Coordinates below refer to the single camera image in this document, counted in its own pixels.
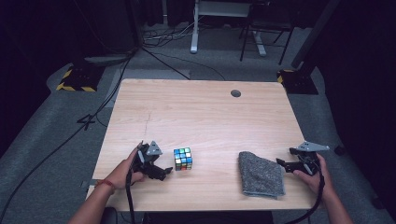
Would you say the red wrist band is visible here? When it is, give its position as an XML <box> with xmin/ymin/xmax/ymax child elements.
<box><xmin>95</xmin><ymin>178</ymin><xmax>117</xmax><ymax>190</ymax></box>

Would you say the bundle of floor cables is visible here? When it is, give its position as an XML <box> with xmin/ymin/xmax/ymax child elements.
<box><xmin>141</xmin><ymin>17</ymin><xmax>202</xmax><ymax>50</ymax></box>

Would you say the white desk frame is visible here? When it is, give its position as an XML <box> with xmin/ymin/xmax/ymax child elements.
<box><xmin>190</xmin><ymin>0</ymin><xmax>268</xmax><ymax>57</ymax></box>

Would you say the long black floor cable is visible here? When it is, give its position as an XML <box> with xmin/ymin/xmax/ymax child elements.
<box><xmin>0</xmin><ymin>50</ymin><xmax>138</xmax><ymax>222</ymax></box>

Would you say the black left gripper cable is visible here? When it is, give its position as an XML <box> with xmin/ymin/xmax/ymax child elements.
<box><xmin>124</xmin><ymin>153</ymin><xmax>139</xmax><ymax>224</ymax></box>

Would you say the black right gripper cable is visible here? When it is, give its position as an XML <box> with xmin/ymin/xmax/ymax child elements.
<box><xmin>284</xmin><ymin>155</ymin><xmax>326</xmax><ymax>224</ymax></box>

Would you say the person's left hand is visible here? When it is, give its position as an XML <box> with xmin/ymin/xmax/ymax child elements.
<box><xmin>105</xmin><ymin>147</ymin><xmax>146</xmax><ymax>190</ymax></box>

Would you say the person's right hand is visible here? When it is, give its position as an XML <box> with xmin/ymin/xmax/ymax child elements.
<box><xmin>292</xmin><ymin>153</ymin><xmax>336</xmax><ymax>200</ymax></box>

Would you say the thin black floor cable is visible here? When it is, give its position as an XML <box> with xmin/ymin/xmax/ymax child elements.
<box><xmin>141</xmin><ymin>46</ymin><xmax>227</xmax><ymax>82</ymax></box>

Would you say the colourful puzzle cube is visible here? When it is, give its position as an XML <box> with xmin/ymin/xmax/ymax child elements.
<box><xmin>173</xmin><ymin>147</ymin><xmax>193</xmax><ymax>172</ymax></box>

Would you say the grey flat stand base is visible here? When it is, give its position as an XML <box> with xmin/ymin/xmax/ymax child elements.
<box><xmin>83</xmin><ymin>53</ymin><xmax>134</xmax><ymax>67</ymax></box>

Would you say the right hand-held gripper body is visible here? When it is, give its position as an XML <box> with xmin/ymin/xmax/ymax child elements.
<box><xmin>293</xmin><ymin>141</ymin><xmax>331</xmax><ymax>175</ymax></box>

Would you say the black chair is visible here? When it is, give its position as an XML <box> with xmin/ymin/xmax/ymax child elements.
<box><xmin>238</xmin><ymin>0</ymin><xmax>295</xmax><ymax>66</ymax></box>

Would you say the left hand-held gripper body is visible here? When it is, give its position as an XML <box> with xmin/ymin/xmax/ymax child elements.
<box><xmin>131</xmin><ymin>140</ymin><xmax>163</xmax><ymax>179</ymax></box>

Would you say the yellow-black striped stand base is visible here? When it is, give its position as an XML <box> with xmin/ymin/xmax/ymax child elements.
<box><xmin>55</xmin><ymin>63</ymin><xmax>106</xmax><ymax>92</ymax></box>
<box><xmin>276</xmin><ymin>68</ymin><xmax>319</xmax><ymax>95</ymax></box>

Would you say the grey tape strip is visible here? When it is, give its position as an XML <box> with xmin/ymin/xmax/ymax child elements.
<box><xmin>79</xmin><ymin>179</ymin><xmax>98</xmax><ymax>189</ymax></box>

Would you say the black slanted pole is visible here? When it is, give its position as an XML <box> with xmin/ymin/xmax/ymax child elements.
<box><xmin>290</xmin><ymin>0</ymin><xmax>342</xmax><ymax>70</ymax></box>

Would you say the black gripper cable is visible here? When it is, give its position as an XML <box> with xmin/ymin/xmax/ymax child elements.
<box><xmin>124</xmin><ymin>153</ymin><xmax>139</xmax><ymax>224</ymax></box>
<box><xmin>284</xmin><ymin>155</ymin><xmax>326</xmax><ymax>224</ymax></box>

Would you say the grey cloth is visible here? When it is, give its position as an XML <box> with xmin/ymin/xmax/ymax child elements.
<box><xmin>237</xmin><ymin>150</ymin><xmax>287</xmax><ymax>199</ymax></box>

